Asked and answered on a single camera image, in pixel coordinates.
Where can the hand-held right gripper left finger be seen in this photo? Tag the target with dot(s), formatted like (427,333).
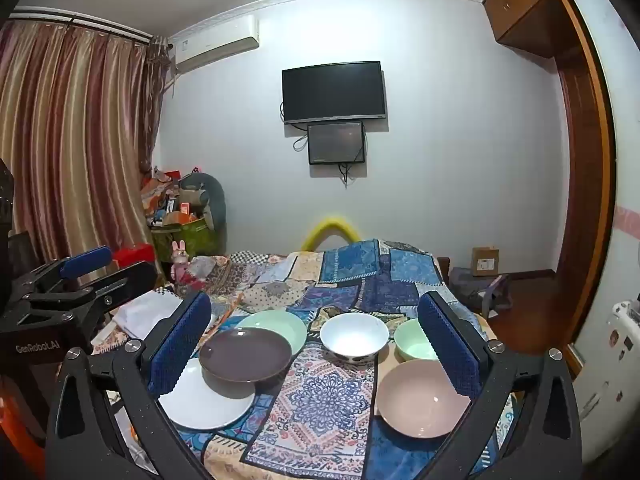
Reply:
(180,345)

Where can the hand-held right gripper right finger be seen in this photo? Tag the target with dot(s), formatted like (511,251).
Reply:
(450,345)

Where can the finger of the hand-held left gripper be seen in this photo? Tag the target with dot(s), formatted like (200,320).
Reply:
(85,261)
(130,280)

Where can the green bowl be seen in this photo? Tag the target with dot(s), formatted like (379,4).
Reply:
(412,340)

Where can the pink bowl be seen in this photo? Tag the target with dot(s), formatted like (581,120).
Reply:
(420,395)

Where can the green plate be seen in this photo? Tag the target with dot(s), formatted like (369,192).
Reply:
(285,327)

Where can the red box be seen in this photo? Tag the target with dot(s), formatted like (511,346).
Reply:
(132,255)

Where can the white folded cloth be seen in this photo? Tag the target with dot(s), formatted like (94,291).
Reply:
(145,312)

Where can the pink bunny toy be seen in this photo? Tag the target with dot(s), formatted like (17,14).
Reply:
(180,260)

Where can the grey bag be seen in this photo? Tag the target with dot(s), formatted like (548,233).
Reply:
(475,290)

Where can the white plate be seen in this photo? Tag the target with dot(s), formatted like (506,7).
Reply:
(200,405)

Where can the brown plate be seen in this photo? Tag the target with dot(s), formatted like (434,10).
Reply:
(245,355)

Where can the green storage bag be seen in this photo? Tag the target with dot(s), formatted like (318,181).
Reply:
(185,240)

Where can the orange stool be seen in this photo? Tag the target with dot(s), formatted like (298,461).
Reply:
(20,415)

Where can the pile of colourful clutter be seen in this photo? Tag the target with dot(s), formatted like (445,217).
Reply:
(160,200)

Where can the cardboard box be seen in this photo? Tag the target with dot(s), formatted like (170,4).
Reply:
(485,260)

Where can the white patterned bowl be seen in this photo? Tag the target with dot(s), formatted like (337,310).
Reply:
(352,335)

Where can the grey cushion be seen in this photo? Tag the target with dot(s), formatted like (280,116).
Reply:
(216,200)

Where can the striped brown curtain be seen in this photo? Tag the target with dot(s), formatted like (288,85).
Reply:
(75,135)

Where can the patchwork blanket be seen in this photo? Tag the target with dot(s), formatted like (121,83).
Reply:
(325,410)

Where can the yellow foam tube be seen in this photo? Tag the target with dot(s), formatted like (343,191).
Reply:
(327,222)

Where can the small black monitor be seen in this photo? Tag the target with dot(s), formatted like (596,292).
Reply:
(336,142)

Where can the white air conditioner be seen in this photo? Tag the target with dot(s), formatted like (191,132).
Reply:
(215,45)

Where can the wooden overhead cabinet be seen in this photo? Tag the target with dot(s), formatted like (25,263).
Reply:
(520,5)

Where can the wooden bed frame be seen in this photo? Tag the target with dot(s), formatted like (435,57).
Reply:
(444,270)

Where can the pink wall sticker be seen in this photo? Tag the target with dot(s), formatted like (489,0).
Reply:
(627,217)

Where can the wooden door frame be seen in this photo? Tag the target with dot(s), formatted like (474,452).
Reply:
(580,160)

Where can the curtain rail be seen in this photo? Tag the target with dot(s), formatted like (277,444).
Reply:
(75,20)

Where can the black wall television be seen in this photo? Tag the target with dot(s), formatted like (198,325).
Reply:
(332,91)

